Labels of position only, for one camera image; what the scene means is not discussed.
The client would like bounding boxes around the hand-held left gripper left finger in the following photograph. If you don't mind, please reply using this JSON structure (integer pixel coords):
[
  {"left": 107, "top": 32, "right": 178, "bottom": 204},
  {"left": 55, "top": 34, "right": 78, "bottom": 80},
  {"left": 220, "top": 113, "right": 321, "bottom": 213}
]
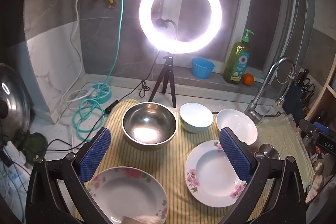
[{"left": 25, "top": 127, "right": 112, "bottom": 224}]

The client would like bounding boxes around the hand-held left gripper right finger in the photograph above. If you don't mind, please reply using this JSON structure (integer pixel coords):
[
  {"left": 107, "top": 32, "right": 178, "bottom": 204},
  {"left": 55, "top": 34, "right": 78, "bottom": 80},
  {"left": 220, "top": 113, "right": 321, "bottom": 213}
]
[{"left": 219, "top": 127, "right": 307, "bottom": 224}]

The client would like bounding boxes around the white plate grey leaf pattern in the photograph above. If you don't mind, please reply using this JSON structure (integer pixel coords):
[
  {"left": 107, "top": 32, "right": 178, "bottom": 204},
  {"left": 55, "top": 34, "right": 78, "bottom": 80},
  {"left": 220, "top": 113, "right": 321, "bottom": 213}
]
[{"left": 216, "top": 109, "right": 258, "bottom": 146}]

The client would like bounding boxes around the pink floral plate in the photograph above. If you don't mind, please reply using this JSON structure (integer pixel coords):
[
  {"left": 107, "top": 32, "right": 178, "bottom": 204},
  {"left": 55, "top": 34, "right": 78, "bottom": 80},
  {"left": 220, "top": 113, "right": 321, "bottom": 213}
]
[
  {"left": 184, "top": 140, "right": 256, "bottom": 207},
  {"left": 85, "top": 167, "right": 168, "bottom": 224}
]

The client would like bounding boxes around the light green bowl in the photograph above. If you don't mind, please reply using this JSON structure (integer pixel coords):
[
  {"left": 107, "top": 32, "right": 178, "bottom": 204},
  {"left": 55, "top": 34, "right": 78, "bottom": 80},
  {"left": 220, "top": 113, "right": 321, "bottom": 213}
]
[{"left": 179, "top": 103, "right": 214, "bottom": 133}]

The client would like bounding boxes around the large stainless steel bowl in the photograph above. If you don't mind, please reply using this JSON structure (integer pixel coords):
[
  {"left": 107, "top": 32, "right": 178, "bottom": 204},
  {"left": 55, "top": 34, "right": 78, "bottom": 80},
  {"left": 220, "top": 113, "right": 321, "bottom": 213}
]
[{"left": 122, "top": 102, "right": 177, "bottom": 151}]

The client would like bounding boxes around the person's right hand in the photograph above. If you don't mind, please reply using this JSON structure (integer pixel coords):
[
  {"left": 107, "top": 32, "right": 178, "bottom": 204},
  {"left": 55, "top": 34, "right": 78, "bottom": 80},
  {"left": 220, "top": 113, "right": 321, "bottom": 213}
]
[{"left": 307, "top": 158, "right": 332, "bottom": 203}]

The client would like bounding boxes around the red steel bowl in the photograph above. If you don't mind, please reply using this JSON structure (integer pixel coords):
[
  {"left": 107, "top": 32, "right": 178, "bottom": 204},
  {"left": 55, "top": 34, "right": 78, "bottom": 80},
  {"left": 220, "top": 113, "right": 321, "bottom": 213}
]
[{"left": 259, "top": 143, "right": 280, "bottom": 161}]

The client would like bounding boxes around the wooden shelf unit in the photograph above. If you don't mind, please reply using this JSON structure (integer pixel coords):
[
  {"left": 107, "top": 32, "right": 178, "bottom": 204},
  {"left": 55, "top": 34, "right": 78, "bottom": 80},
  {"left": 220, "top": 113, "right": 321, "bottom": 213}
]
[{"left": 306, "top": 38, "right": 336, "bottom": 135}]

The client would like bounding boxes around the knife block with scissors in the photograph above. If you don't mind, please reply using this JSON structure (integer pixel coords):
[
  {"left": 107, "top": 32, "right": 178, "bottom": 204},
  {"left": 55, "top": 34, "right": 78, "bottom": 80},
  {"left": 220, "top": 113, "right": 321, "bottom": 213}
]
[{"left": 285, "top": 69, "right": 315, "bottom": 119}]

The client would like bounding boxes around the dark green holder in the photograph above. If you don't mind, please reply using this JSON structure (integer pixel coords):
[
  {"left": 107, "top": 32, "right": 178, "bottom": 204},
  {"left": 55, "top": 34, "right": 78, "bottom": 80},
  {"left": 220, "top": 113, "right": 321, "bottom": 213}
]
[{"left": 16, "top": 132, "right": 49, "bottom": 164}]

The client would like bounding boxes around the yellow striped cloth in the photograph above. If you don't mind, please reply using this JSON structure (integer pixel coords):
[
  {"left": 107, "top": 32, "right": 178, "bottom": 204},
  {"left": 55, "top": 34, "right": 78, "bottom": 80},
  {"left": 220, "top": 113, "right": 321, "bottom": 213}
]
[{"left": 72, "top": 99, "right": 265, "bottom": 224}]

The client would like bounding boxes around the teal round power strip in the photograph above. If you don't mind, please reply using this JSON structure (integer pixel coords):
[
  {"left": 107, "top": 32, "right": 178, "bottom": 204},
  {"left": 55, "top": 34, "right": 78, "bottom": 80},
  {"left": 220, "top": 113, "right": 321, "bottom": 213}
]
[{"left": 88, "top": 83, "right": 112, "bottom": 105}]

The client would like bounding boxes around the chrome faucet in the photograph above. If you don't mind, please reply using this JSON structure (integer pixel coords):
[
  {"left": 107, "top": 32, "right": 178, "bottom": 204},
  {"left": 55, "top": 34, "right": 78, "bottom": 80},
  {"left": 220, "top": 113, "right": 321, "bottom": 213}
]
[{"left": 244, "top": 56, "right": 297, "bottom": 123}]

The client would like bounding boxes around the orange fruit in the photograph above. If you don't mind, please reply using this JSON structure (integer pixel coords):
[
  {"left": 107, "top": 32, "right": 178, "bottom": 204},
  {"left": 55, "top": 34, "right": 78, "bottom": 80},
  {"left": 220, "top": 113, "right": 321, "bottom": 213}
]
[{"left": 242, "top": 73, "right": 255, "bottom": 86}]

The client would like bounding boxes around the blue ribbed cup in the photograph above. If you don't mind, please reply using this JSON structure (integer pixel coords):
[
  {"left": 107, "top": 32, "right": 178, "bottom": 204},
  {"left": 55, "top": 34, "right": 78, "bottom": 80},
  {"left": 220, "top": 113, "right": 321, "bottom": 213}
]
[{"left": 192, "top": 57, "right": 216, "bottom": 79}]

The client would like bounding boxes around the green dish soap bottle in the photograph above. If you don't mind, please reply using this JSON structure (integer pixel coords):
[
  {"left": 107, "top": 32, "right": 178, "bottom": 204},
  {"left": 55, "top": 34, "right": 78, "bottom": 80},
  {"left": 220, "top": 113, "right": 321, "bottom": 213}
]
[{"left": 224, "top": 29, "right": 256, "bottom": 84}]

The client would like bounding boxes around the metal pot lid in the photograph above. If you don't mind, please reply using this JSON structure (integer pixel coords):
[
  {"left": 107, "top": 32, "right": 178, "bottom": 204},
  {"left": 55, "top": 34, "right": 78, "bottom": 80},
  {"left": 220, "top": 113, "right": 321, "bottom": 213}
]
[{"left": 0, "top": 63, "right": 31, "bottom": 140}]

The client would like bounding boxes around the black ring light cable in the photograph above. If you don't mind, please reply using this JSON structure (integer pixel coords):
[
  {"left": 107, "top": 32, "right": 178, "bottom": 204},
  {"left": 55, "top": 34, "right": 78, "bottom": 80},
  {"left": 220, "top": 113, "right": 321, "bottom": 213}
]
[{"left": 104, "top": 52, "right": 160, "bottom": 114}]

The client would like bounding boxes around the white cable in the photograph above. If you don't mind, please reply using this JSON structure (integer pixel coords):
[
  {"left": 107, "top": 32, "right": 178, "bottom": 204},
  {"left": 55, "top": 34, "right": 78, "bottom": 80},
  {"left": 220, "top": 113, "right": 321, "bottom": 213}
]
[{"left": 62, "top": 0, "right": 100, "bottom": 109}]

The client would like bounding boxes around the teal cable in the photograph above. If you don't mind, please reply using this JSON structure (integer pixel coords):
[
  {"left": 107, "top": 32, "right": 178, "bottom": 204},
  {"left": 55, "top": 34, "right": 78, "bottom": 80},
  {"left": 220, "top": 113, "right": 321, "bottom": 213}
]
[{"left": 72, "top": 0, "right": 132, "bottom": 140}]

